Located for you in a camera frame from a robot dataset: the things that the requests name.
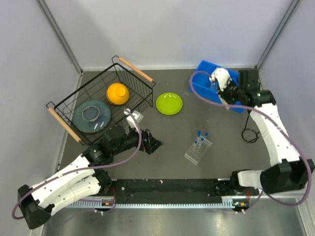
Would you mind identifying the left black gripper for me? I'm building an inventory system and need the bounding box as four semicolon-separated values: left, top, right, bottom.
112;123;163;156

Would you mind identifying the clear glass bottle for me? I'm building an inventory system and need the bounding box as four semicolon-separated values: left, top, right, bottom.
209;82;219;91

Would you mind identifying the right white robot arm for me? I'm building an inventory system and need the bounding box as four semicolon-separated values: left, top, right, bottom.
212;67;315;195

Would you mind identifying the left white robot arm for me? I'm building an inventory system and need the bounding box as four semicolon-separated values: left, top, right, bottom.
18;125;163;230

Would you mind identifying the blue plastic bin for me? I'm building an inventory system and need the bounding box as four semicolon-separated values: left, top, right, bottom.
192;60;244;113

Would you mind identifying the clear test tube rack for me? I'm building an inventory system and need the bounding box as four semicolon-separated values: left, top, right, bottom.
184;138;212;165

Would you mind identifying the green plastic plate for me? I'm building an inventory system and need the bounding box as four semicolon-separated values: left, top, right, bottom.
156;92;183;116

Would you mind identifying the orange ribbed bowl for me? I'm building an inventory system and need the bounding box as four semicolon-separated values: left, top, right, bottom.
106;83;129;105

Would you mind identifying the blue ceramic plate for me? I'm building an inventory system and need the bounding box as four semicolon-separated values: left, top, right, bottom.
72;100;111;133

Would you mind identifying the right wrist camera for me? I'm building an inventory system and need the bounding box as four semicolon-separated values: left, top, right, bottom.
209;67;232;91

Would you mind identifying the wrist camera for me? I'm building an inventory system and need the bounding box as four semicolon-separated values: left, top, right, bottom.
209;67;232;91
124;109;144;132

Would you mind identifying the black wire stand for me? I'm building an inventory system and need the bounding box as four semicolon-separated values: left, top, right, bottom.
241;115;260;144

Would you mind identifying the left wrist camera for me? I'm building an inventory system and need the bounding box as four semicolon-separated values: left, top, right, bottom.
124;109;144;132

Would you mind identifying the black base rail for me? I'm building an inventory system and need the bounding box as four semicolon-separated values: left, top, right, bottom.
72;179;249;209

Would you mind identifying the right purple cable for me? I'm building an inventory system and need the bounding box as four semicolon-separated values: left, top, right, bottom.
189;71;313;207

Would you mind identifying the purple cable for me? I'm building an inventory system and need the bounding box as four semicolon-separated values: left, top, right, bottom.
189;71;313;207
11;108;143;219

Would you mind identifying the black wire basket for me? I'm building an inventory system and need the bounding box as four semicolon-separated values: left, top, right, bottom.
46;56;156;145

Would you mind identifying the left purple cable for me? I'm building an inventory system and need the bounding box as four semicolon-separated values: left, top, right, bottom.
11;108;143;219

